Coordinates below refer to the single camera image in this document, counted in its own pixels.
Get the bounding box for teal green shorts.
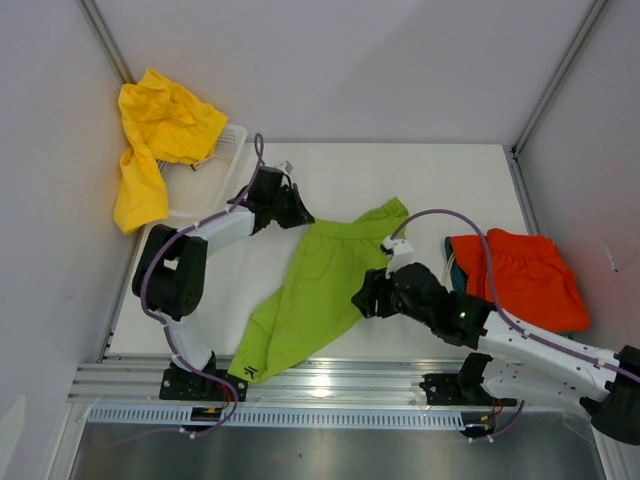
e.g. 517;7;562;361
442;237;468;293

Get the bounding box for lime green shorts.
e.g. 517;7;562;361
228;197;409;383

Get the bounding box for orange shorts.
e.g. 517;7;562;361
451;228;591;333

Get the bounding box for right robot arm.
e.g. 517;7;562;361
352;263;639;445

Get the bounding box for yellow shorts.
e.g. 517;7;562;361
113;68;228;235

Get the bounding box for white plastic basket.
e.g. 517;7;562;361
158;124;247;228

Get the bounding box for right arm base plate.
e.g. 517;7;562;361
418;373;518;407

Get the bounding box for aluminium mounting rail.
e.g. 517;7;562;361
67;355;614;414

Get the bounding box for slotted cable duct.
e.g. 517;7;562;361
87;403;465;431

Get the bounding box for right aluminium frame post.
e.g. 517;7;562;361
509;0;616;161

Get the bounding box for aluminium frame post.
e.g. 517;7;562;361
77;0;134;84
509;0;616;161

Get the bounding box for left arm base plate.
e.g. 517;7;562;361
159;363;248;402

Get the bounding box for left aluminium frame post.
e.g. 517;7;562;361
77;0;134;84

